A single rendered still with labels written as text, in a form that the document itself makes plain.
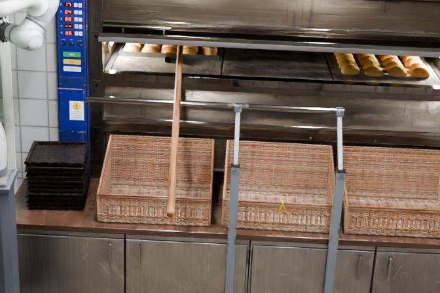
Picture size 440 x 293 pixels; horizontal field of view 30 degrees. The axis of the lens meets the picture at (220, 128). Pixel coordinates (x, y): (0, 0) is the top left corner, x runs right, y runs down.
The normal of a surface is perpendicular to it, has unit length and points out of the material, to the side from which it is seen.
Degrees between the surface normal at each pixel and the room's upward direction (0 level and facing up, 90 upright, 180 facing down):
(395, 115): 70
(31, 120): 90
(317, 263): 90
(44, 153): 0
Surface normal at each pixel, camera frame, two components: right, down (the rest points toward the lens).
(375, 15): -0.01, 0.02
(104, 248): -0.03, 0.36
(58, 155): 0.04, -0.93
